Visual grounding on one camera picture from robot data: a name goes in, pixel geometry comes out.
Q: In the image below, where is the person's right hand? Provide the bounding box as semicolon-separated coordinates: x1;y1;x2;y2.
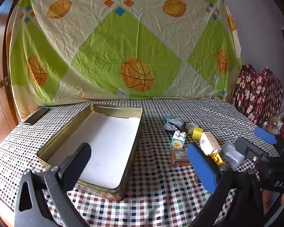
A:
262;189;284;216

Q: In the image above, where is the yellow toy block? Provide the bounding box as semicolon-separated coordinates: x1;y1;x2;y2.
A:
207;152;226;166

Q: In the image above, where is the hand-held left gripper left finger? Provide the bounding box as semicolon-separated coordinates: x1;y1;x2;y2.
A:
14;143;93;227

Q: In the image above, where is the yellow cube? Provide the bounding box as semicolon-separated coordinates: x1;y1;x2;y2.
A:
192;127;204;141

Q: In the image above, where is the white box with cork side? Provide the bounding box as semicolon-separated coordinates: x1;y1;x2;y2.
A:
199;132;222;155

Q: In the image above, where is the purple grey crystal stone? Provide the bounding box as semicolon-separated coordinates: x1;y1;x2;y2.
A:
164;118;186;133

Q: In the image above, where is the white cube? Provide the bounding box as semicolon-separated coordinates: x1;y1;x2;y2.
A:
186;122;199;133

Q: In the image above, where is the basketball print bedsheet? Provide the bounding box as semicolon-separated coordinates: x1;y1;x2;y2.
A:
8;0;243;119

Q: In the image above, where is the white studded building block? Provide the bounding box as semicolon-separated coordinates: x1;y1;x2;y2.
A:
171;130;188;150

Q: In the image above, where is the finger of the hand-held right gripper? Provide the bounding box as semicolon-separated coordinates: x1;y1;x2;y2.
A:
254;126;284;147
234;138;270;165

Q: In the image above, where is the brown wooden door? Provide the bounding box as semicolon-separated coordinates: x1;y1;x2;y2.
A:
0;0;22;152

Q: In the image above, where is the red patterned cloth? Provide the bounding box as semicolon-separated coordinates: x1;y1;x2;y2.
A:
233;64;284;126

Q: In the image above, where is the clear plastic box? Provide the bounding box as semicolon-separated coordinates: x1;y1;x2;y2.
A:
221;141;245;169

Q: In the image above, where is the clear plastic bag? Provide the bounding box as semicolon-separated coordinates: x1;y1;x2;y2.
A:
263;104;284;135

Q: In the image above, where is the black smartphone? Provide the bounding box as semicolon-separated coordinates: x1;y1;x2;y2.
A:
22;107;51;126

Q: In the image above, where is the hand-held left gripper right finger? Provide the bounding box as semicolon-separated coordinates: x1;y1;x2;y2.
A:
186;142;263;227

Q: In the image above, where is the gold tin box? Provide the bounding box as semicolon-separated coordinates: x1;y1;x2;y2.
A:
36;100;144;201

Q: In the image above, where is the checkered tablecloth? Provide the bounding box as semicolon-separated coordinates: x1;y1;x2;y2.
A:
0;97;284;227

